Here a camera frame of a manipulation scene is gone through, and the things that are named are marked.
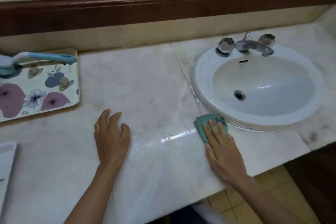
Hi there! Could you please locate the person's right hand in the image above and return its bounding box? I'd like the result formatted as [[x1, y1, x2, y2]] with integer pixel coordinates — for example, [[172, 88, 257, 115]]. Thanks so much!
[[203, 119, 250, 188]]

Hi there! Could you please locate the chrome faucet spout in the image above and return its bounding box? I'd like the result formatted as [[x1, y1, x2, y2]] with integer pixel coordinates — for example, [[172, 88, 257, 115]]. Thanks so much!
[[235, 32, 275, 57]]

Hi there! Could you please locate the white oval sink basin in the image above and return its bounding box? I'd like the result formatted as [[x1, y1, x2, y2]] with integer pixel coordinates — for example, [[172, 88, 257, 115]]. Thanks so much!
[[189, 44, 326, 132]]

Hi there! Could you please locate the white plastic container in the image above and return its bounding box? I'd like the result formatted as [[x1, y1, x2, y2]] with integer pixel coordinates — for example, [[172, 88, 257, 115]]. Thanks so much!
[[0, 141, 18, 207]]

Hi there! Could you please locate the person's left hand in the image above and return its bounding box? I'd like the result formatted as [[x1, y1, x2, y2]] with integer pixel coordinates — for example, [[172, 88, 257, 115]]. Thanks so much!
[[94, 109, 131, 170]]

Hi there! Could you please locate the floral print tray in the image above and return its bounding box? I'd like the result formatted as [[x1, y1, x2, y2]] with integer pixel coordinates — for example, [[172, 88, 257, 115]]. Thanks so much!
[[0, 48, 80, 123]]

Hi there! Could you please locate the blue handled scrub brush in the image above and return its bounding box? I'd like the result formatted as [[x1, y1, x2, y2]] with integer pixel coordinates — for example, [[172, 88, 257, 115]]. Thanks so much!
[[0, 52, 78, 79]]

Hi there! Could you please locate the chrome faucet handle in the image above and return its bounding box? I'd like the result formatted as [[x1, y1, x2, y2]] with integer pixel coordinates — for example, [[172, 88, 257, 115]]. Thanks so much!
[[258, 33, 276, 47], [215, 38, 235, 57]]

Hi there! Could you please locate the person's left forearm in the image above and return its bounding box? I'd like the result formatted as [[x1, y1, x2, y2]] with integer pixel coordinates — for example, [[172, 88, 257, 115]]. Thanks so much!
[[64, 163, 124, 224]]

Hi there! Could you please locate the brown framed wall mirror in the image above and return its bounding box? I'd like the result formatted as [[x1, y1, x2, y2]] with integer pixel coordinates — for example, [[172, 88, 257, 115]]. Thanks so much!
[[0, 0, 336, 37]]

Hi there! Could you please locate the dark wooden cabinet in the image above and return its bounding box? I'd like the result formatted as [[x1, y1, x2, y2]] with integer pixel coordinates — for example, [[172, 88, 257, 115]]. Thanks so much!
[[284, 141, 336, 224]]

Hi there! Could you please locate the green cleaning cloth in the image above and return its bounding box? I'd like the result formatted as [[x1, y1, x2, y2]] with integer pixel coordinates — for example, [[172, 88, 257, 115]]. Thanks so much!
[[194, 114, 228, 145]]

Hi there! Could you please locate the person's right forearm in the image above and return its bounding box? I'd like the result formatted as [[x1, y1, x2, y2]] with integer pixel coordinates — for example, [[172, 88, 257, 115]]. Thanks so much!
[[229, 175, 306, 224]]

